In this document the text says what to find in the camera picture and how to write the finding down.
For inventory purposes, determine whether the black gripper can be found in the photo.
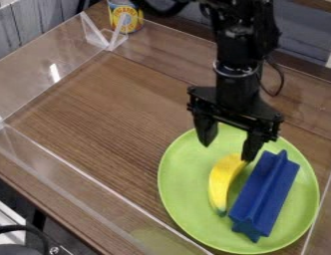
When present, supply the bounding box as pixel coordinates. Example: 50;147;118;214
187;74;284;162

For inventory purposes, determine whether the yellow toy banana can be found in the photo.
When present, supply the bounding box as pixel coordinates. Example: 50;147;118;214
208;153;248;216

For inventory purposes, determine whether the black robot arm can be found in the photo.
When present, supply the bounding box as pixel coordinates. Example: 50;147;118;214
132;0;284;161

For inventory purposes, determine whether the green round plate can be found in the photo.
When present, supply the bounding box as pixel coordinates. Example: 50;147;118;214
159;125;320;255

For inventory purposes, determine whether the blue star-shaped block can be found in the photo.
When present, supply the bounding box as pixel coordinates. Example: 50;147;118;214
228;149;300;243

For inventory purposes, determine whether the yellow blue tin can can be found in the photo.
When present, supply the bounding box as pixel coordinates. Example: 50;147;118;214
108;0;145;34

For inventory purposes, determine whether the clear acrylic tray wall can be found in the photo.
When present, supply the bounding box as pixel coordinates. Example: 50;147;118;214
0;4;331;255

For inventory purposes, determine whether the black cable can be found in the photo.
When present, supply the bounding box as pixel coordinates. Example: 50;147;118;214
0;224;52;255

